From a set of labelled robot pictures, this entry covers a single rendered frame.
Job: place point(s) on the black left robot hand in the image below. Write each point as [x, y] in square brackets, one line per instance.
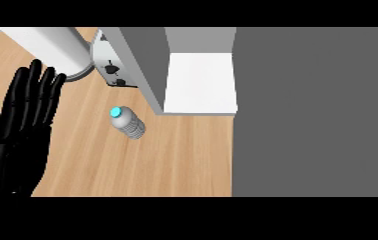
[24, 117]

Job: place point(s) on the clear water bottle, cyan cap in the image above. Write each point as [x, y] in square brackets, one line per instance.
[128, 123]

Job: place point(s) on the grey cabinet, white interior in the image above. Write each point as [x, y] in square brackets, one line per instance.
[187, 80]

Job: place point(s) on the flat dark grey cabinet door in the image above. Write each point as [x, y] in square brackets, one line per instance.
[305, 114]

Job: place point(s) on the pale grey appliance, black knobs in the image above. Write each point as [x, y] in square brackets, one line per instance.
[110, 65]

